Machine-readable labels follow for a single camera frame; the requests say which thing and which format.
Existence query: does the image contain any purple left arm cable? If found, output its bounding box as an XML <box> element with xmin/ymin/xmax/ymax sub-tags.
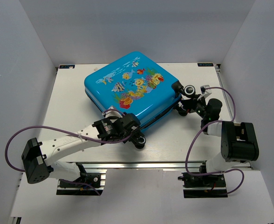
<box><xmin>5</xmin><ymin>108</ymin><xmax>133</xmax><ymax>196</ymax></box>

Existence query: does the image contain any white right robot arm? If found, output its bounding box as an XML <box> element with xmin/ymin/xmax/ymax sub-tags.
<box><xmin>179</xmin><ymin>85</ymin><xmax>259</xmax><ymax>186</ymax></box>

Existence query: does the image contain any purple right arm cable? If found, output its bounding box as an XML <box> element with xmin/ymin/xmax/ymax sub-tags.
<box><xmin>185</xmin><ymin>86</ymin><xmax>245</xmax><ymax>196</ymax></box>

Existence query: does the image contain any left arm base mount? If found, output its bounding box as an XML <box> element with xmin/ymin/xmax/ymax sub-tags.
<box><xmin>56</xmin><ymin>169</ymin><xmax>106</xmax><ymax>196</ymax></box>

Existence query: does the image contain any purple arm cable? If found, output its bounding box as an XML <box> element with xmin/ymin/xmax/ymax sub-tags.
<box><xmin>185</xmin><ymin>86</ymin><xmax>245</xmax><ymax>196</ymax></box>
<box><xmin>5</xmin><ymin>108</ymin><xmax>133</xmax><ymax>196</ymax></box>

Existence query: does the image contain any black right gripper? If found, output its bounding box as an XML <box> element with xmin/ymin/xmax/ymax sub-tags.
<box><xmin>183</xmin><ymin>94</ymin><xmax>209</xmax><ymax>119</ymax></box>

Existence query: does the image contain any blue hard-shell suitcase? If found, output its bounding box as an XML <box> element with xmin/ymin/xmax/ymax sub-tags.
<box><xmin>84</xmin><ymin>51</ymin><xmax>184</xmax><ymax>132</ymax></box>

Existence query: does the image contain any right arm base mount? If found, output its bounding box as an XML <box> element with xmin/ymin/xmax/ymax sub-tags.
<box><xmin>178</xmin><ymin>172</ymin><xmax>228</xmax><ymax>198</ymax></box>

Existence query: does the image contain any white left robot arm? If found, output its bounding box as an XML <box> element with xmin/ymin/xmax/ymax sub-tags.
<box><xmin>21</xmin><ymin>107</ymin><xmax>146</xmax><ymax>186</ymax></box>

